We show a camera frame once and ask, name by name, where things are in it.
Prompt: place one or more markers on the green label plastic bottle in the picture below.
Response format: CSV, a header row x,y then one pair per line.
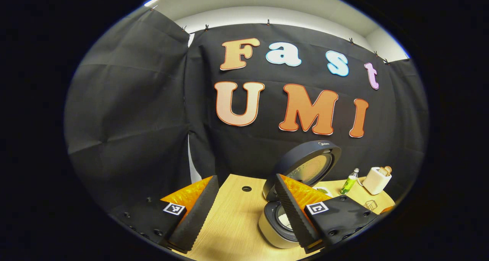
x,y
348,184

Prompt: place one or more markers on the white toaster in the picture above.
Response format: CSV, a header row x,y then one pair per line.
x,y
376,183

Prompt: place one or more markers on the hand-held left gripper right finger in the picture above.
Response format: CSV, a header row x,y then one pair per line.
x,y
294,215

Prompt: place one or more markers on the dark grey rice cooker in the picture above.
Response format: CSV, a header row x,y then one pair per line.
x,y
305,150

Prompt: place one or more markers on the ceiling light panel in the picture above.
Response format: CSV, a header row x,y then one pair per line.
x,y
152,1

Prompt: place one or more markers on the white divided bean dish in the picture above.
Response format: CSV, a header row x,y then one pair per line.
x,y
323,190

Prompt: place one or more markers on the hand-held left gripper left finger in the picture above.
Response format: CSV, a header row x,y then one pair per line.
x,y
198,219

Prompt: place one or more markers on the black backdrop cloth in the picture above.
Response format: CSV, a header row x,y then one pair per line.
x,y
126,100

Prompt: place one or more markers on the toast bread slice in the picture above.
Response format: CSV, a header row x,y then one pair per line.
x,y
382,172
388,169

